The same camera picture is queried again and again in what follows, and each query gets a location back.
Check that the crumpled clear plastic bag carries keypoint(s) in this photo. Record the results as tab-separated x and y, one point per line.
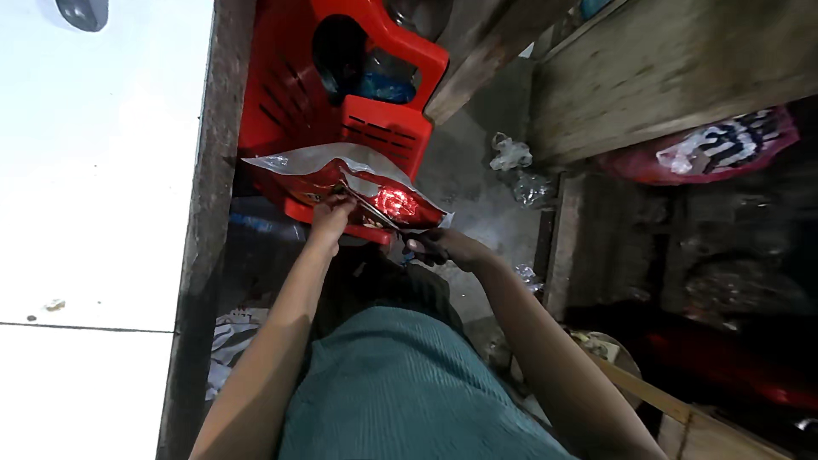
510	152

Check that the person's left forearm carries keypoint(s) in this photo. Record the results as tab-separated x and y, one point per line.
277	345

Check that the person's body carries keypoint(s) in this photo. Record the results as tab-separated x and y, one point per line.
396	390

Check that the person's legs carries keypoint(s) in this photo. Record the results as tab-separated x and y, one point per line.
383	281

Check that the person's right forearm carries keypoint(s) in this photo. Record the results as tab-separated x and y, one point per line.
549	348

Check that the person's left fingers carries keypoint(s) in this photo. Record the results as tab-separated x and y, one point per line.
341	203

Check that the black rounded object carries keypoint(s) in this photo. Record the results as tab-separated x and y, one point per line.
84	13

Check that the red plastic chair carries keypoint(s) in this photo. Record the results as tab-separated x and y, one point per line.
390	121

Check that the person's right thumb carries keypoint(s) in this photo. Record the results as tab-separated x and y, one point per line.
415	245

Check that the red and silver packet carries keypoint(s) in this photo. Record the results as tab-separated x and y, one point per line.
313	172

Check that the blue plastic packet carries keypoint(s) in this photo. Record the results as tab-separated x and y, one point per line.
386	88

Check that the crumpled transparent plastic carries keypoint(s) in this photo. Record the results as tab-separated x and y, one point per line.
528	276

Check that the wooden beam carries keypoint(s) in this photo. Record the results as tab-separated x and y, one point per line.
479	57

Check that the light wooden plank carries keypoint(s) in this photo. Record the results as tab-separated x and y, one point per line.
645	390

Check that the large wooden board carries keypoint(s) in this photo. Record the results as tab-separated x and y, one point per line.
658	70

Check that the white printed sack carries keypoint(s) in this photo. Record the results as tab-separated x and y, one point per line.
231	338

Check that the person's left hand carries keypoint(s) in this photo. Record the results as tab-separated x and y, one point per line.
329	225

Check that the pink plastic bag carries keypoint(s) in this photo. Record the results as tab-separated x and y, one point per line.
639	165

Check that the white tiled table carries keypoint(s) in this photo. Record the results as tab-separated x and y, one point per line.
96	191

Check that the crumpled clear plastic wrapper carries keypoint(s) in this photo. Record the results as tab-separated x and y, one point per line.
530	190

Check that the wooden post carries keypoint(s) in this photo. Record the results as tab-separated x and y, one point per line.
565	243

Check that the person's right fingers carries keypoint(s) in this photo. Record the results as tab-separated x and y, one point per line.
432	257

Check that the person's right hand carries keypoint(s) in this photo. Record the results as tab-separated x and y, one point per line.
461	248

